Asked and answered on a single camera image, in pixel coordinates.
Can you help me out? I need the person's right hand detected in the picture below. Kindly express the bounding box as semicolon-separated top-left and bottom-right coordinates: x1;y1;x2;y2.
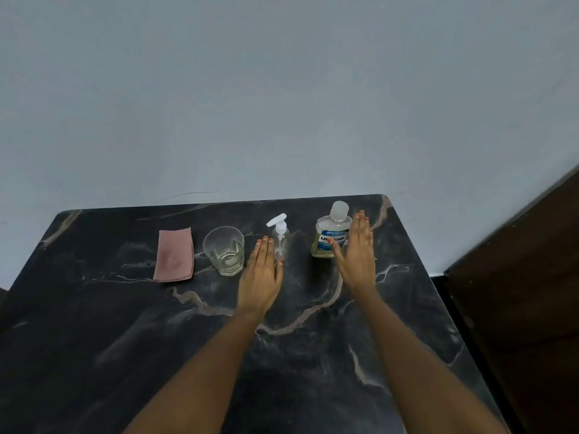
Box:
327;211;377;293

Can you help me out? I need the person's left hand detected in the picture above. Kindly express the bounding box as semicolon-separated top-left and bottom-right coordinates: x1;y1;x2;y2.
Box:
236;236;285;318

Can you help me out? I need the person's right forearm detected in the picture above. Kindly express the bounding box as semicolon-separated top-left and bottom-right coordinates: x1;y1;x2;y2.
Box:
350;285;512;434

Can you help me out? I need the person's left forearm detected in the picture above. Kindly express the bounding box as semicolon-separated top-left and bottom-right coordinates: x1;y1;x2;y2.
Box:
122;307;266;434

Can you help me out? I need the mouthwash bottle with blue label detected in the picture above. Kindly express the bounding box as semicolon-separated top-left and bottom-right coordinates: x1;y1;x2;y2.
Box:
311;201;353;259

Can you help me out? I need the clear pump dispenser bottle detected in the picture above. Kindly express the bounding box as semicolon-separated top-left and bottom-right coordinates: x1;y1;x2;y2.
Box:
266;213;290;263

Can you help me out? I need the clear drinking glass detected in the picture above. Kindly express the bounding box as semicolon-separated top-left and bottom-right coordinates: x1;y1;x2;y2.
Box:
203;226;245;277

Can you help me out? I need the pink folded cloth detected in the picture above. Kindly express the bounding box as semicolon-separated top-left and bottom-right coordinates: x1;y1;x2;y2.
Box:
153;228;195;283

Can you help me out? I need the dark brown wooden door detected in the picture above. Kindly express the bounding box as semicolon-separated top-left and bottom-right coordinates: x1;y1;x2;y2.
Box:
445;165;579;434

